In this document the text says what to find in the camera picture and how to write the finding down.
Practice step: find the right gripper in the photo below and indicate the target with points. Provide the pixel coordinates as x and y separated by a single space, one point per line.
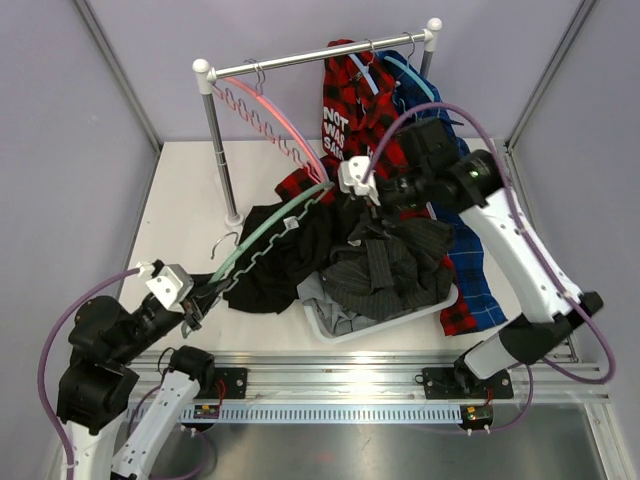
382 200

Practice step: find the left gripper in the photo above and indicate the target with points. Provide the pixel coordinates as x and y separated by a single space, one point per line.
200 297

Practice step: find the mint green hanger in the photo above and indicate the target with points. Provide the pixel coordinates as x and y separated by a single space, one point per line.
260 235

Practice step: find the black plain shirt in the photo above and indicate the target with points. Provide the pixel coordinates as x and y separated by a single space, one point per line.
292 249

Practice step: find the black pinstripe shirt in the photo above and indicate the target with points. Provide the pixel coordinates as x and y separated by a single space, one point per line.
394 272

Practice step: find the red black plaid shirt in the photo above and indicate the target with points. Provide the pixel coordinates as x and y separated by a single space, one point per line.
354 121

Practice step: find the light blue hanger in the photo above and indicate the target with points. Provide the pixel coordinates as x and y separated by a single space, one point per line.
364 69

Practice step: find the lilac hanger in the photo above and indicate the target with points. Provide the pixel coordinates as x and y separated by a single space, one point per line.
314 166

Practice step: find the pink hanger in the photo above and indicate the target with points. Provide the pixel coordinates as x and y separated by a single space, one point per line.
239 97

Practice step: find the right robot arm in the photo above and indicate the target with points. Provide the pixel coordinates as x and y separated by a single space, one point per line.
471 186

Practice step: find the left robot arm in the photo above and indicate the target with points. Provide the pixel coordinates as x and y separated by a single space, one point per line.
95 389

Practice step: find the blue plaid shirt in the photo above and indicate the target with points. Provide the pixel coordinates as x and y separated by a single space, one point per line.
476 309

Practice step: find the teal hanger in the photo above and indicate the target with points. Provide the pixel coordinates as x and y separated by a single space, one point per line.
406 70

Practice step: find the white plastic basket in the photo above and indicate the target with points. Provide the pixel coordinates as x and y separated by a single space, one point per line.
323 334

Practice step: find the clothes rack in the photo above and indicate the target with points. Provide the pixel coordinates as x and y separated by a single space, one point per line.
206 76

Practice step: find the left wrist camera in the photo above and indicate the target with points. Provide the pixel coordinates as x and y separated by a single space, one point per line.
169 283

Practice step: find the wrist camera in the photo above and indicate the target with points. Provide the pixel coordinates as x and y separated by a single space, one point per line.
169 283
352 179

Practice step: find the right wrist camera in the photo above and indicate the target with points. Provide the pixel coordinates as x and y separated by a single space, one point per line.
352 179

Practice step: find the aluminium rail base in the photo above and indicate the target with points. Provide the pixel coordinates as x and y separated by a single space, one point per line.
369 387

